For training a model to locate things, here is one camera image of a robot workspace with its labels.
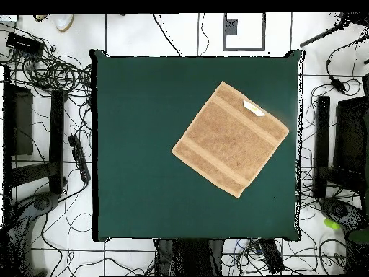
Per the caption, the tan terry towel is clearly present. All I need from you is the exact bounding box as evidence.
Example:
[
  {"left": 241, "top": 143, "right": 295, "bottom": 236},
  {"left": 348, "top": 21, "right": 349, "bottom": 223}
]
[{"left": 170, "top": 81, "right": 290, "bottom": 199}]

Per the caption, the dark green table cloth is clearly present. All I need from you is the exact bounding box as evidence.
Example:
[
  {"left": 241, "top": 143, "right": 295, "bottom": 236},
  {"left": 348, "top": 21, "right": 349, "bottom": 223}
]
[{"left": 89, "top": 49, "right": 306, "bottom": 242}]

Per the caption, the black power strip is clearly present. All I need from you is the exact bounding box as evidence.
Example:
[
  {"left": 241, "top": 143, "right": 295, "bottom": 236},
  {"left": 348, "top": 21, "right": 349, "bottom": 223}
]
[{"left": 68, "top": 134, "right": 92, "bottom": 183}]

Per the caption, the black metal stand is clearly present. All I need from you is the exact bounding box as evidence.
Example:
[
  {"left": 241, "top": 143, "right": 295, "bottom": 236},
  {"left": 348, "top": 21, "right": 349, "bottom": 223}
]
[
  {"left": 312, "top": 94, "right": 369, "bottom": 200},
  {"left": 2, "top": 65, "right": 68, "bottom": 197}
]

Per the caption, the black rectangular floor box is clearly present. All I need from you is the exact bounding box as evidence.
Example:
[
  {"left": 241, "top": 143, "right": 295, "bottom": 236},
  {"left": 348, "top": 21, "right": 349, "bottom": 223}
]
[{"left": 259, "top": 239, "right": 285, "bottom": 273}]

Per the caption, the dark grey stand base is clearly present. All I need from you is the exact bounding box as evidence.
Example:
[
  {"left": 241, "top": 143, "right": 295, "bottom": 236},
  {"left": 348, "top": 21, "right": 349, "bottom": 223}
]
[
  {"left": 5, "top": 191, "right": 61, "bottom": 276},
  {"left": 318, "top": 197, "right": 368, "bottom": 232}
]

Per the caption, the small bright green object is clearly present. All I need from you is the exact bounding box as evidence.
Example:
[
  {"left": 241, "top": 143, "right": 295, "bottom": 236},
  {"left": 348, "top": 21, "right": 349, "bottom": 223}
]
[{"left": 324, "top": 218, "right": 341, "bottom": 231}]

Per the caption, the black power adapter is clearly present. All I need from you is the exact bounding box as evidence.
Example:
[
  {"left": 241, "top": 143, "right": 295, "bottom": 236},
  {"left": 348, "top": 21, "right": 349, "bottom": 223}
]
[{"left": 329, "top": 76, "right": 347, "bottom": 94}]

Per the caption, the black tripod pole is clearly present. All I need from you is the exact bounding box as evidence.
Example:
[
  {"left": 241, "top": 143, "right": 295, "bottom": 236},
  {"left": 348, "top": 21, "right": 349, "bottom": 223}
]
[{"left": 299, "top": 12, "right": 369, "bottom": 48}]

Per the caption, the thin black floor cable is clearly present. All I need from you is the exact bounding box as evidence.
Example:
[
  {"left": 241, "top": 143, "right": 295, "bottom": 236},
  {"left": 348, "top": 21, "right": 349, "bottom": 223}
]
[{"left": 196, "top": 12, "right": 210, "bottom": 57}]

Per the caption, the grey square floor frame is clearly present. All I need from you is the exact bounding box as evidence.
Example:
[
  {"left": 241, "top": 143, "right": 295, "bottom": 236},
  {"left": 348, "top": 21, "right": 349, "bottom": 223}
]
[{"left": 222, "top": 12, "right": 267, "bottom": 52}]

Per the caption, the black cable tangle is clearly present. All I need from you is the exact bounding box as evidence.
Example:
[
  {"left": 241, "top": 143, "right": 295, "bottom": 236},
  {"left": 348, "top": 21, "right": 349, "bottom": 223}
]
[
  {"left": 299, "top": 77, "right": 364, "bottom": 151},
  {"left": 0, "top": 22, "right": 93, "bottom": 100}
]

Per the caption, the black network switch box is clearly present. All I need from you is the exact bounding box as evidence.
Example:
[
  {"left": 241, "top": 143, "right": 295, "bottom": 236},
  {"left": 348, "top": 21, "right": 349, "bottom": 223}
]
[{"left": 6, "top": 32, "right": 45, "bottom": 56}]

